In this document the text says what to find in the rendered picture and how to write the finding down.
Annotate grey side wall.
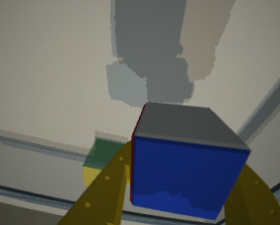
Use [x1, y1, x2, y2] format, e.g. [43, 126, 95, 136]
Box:
[238, 83, 280, 203]

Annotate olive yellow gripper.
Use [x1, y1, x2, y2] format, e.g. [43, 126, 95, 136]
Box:
[57, 140, 280, 225]

